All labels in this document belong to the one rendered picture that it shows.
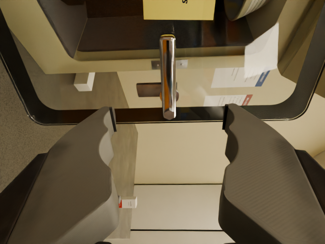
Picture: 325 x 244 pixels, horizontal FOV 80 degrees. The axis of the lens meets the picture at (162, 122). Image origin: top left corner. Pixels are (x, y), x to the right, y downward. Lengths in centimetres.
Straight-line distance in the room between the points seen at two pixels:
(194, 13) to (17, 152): 35
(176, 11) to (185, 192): 299
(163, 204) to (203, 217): 60
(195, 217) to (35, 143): 281
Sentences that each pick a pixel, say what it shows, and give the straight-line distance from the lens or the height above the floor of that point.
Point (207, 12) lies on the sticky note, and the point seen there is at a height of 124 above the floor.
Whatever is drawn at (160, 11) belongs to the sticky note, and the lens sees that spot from 24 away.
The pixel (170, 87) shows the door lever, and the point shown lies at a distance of 21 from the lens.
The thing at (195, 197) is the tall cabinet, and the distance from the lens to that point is 314.
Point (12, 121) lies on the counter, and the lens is 41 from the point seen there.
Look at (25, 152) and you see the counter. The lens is 43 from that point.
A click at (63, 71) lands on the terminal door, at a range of 29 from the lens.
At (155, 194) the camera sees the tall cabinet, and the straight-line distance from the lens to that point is 314.
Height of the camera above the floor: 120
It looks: 3 degrees down
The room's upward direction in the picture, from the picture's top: 89 degrees clockwise
